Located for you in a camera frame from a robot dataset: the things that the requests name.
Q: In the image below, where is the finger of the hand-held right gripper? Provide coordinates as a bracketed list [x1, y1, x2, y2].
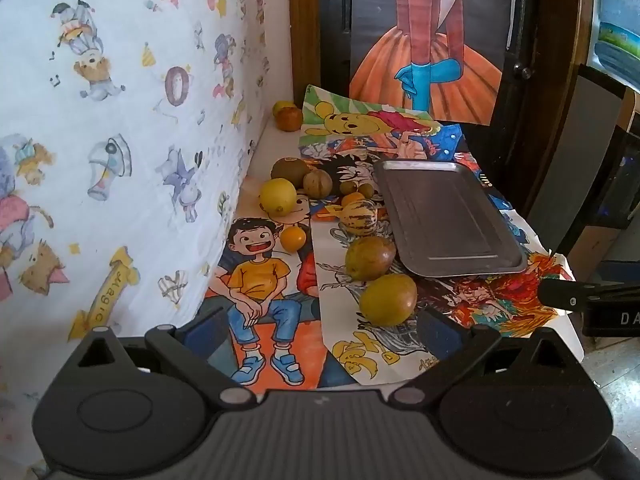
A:
[539, 279, 640, 313]

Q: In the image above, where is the small smooth orange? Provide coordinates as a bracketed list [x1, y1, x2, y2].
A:
[279, 225, 307, 253]

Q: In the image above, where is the yellow lemon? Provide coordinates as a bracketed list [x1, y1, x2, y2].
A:
[258, 178, 298, 217]

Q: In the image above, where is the seated boy drawing sheet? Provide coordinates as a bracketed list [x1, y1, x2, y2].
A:
[197, 195, 331, 393]

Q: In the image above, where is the brown kiwi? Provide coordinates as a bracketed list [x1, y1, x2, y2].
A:
[270, 156, 312, 189]

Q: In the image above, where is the yellow bear drawing sheet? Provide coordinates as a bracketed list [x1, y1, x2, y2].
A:
[299, 85, 468, 161]

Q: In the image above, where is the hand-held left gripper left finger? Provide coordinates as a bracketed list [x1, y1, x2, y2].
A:
[75, 307, 257, 409]

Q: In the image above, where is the brown potato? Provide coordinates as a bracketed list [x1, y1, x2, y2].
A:
[360, 274, 418, 327]

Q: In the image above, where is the black door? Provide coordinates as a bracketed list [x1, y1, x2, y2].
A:
[318, 0, 543, 201]

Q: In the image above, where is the metal tray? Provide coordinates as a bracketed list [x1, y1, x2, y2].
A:
[372, 159, 528, 278]

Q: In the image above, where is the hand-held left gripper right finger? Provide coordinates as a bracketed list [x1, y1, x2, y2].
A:
[390, 309, 572, 409]

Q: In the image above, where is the striped pepino melon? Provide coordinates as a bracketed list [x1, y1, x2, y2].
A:
[341, 199, 378, 236]

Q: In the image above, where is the green-brown oval fruit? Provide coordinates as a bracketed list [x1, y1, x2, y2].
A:
[345, 236, 397, 281]

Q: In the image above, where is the wall poster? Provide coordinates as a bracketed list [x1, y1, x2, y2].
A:
[349, 0, 516, 127]

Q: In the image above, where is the reddish brown round fruit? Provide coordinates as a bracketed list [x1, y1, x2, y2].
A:
[277, 108, 304, 132]

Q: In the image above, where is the flame figure drawing sheet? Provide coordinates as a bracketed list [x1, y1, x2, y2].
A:
[312, 210, 587, 387]

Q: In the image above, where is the cardboard box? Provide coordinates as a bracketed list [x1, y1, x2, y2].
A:
[569, 224, 619, 282]

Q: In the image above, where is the brown passion fruit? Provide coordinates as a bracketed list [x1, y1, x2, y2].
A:
[303, 169, 333, 200]

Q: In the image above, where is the spiky-haired comic drawing sheet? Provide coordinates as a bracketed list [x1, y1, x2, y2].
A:
[299, 145, 513, 233]

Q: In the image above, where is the wooden door frame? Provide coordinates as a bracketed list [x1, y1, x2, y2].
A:
[287, 0, 601, 228]

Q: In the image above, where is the printed blanket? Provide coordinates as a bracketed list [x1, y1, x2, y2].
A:
[0, 0, 273, 466]

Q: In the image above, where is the landscape painting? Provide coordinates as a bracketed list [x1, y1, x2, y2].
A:
[594, 0, 640, 68]

